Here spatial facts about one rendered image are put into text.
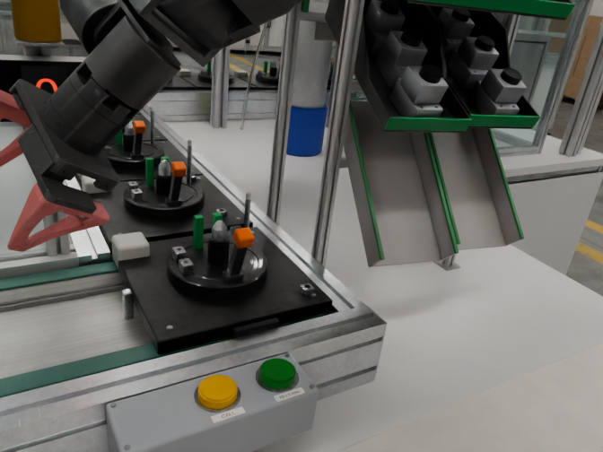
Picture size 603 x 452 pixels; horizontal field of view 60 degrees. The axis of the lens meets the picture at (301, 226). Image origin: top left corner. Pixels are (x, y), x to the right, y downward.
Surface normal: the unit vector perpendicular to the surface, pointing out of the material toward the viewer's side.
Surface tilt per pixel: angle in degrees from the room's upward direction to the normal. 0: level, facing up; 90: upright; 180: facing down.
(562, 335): 0
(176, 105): 90
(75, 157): 41
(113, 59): 74
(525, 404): 0
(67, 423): 90
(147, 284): 0
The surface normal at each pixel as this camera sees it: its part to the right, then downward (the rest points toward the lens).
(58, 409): 0.11, -0.90
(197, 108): 0.50, 0.42
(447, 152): 0.32, -0.33
